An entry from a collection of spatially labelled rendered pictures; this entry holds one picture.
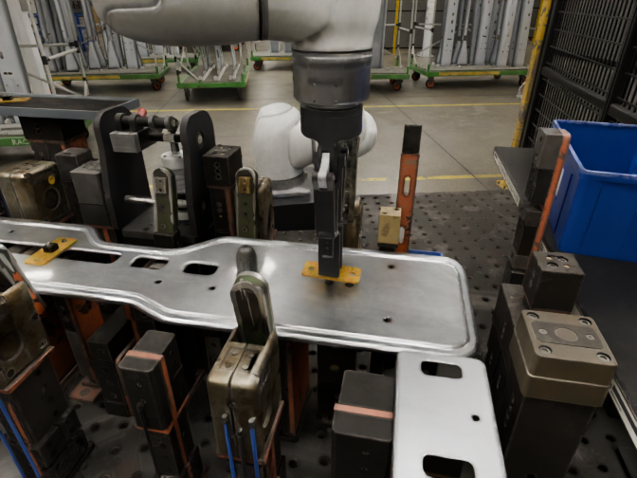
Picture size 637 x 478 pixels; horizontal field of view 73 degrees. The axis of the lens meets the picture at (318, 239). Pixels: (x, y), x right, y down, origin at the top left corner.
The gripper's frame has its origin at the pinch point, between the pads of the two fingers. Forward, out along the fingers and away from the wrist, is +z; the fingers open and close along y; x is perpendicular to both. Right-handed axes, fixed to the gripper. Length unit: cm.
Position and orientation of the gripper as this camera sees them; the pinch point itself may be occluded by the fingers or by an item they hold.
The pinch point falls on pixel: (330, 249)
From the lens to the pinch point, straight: 61.2
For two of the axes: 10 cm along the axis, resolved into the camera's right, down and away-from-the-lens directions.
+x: 9.8, 0.9, -1.7
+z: 0.1, 8.8, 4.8
